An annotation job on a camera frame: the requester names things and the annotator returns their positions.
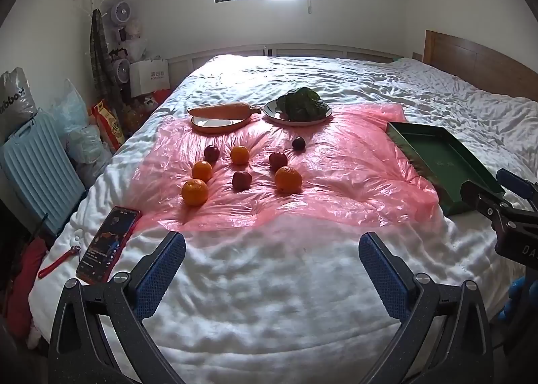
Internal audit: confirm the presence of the carrot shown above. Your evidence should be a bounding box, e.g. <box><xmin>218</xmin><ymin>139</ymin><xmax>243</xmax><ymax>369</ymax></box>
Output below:
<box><xmin>187</xmin><ymin>102</ymin><xmax>261</xmax><ymax>119</ymax></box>

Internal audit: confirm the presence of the orange rimmed white plate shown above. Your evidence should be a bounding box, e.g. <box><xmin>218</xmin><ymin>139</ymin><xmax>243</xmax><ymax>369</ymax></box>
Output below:
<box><xmin>190</xmin><ymin>114</ymin><xmax>250</xmax><ymax>134</ymax></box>

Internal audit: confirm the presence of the pink plastic sheet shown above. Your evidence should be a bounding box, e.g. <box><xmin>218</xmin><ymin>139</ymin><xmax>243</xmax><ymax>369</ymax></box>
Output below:
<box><xmin>126</xmin><ymin>103</ymin><xmax>441</xmax><ymax>230</ymax></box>

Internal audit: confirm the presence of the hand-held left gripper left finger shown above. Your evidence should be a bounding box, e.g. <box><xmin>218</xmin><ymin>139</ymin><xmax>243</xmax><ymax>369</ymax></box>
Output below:
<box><xmin>48</xmin><ymin>231</ymin><xmax>187</xmax><ymax>384</ymax></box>

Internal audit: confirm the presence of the plaid scarf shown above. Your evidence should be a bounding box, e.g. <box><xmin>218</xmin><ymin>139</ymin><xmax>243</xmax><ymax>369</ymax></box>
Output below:
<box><xmin>89</xmin><ymin>9</ymin><xmax>122</xmax><ymax>103</ymax></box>

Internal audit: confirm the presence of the white paper bag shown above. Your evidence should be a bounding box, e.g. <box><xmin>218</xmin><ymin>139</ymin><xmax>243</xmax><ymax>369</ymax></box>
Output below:
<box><xmin>129</xmin><ymin>57</ymin><xmax>171</xmax><ymax>99</ymax></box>

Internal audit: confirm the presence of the translucent plastic bag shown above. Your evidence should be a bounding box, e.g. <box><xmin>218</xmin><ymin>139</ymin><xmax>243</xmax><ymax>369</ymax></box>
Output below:
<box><xmin>51</xmin><ymin>78</ymin><xmax>90</xmax><ymax>129</ymax></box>
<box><xmin>66</xmin><ymin>123</ymin><xmax>114</xmax><ymax>188</ymax></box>

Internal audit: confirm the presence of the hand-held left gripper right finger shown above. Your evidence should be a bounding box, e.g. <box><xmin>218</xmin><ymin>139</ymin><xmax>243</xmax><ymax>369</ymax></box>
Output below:
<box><xmin>358</xmin><ymin>231</ymin><xmax>494</xmax><ymax>384</ymax></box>

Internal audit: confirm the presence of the phone in red case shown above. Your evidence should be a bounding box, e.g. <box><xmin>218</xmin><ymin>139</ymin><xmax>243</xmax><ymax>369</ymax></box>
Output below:
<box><xmin>76</xmin><ymin>206</ymin><xmax>141</xmax><ymax>284</ymax></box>

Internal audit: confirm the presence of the light blue suitcase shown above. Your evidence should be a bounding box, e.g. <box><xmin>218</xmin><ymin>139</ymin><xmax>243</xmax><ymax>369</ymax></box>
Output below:
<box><xmin>0</xmin><ymin>109</ymin><xmax>87</xmax><ymax>237</ymax></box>

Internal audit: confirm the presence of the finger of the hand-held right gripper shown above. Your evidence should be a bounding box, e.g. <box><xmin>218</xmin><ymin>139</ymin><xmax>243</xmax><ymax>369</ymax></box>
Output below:
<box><xmin>496</xmin><ymin>169</ymin><xmax>538</xmax><ymax>202</ymax></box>
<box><xmin>460</xmin><ymin>179</ymin><xmax>538</xmax><ymax>237</ymax></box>

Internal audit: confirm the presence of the orange snack bag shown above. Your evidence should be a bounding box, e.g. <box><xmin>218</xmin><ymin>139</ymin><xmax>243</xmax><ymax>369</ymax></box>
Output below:
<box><xmin>90</xmin><ymin>99</ymin><xmax>127</xmax><ymax>150</ymax></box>

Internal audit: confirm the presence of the green tray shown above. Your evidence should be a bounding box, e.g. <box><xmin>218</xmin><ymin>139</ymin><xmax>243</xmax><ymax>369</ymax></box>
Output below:
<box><xmin>386</xmin><ymin>120</ymin><xmax>506</xmax><ymax>217</ymax></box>

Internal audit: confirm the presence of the white bed frame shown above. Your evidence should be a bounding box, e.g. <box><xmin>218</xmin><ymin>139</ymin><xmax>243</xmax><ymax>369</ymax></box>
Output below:
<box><xmin>166</xmin><ymin>44</ymin><xmax>404</xmax><ymax>90</ymax></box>

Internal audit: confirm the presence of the green bok choy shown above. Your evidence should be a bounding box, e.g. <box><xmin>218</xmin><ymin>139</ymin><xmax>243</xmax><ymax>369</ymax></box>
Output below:
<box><xmin>276</xmin><ymin>87</ymin><xmax>330</xmax><ymax>121</ymax></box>

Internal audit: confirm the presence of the grey printed bag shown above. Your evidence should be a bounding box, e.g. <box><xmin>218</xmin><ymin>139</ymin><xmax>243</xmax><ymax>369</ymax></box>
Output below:
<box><xmin>0</xmin><ymin>67</ymin><xmax>38</xmax><ymax>145</ymax></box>

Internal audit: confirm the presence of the dark rimmed white plate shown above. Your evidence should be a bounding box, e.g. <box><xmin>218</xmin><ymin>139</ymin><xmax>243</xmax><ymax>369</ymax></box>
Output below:
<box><xmin>263</xmin><ymin>98</ymin><xmax>333</xmax><ymax>127</ymax></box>

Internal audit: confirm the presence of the red cloth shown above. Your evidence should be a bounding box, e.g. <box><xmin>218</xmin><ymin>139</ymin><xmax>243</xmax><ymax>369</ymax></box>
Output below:
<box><xmin>6</xmin><ymin>237</ymin><xmax>49</xmax><ymax>330</ymax></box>

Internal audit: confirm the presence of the red strap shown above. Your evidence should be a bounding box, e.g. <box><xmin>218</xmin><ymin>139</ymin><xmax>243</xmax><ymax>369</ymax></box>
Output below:
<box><xmin>38</xmin><ymin>246</ymin><xmax>80</xmax><ymax>279</ymax></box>

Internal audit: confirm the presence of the wooden headboard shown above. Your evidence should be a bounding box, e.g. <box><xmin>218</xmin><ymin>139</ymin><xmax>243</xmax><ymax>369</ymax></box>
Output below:
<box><xmin>422</xmin><ymin>30</ymin><xmax>538</xmax><ymax>101</ymax></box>

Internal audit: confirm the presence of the white fan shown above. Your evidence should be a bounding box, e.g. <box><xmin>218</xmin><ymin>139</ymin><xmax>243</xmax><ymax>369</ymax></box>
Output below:
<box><xmin>110</xmin><ymin>58</ymin><xmax>131</xmax><ymax>84</ymax></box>
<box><xmin>110</xmin><ymin>1</ymin><xmax>134</xmax><ymax>27</ymax></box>

